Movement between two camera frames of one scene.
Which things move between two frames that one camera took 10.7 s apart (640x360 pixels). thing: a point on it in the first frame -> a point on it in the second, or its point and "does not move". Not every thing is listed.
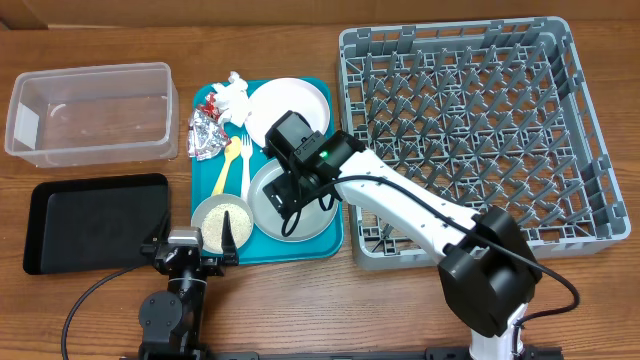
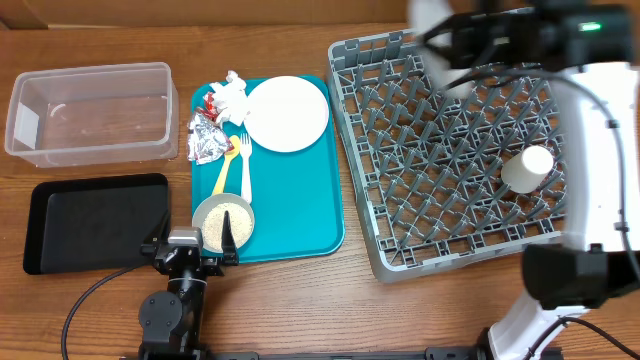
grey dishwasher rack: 496,113 does not move
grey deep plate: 314,221 -> 425,14
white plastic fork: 246,153 does not move
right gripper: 284,197 -> 460,53
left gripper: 215,265 does not move
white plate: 273,99 does not move
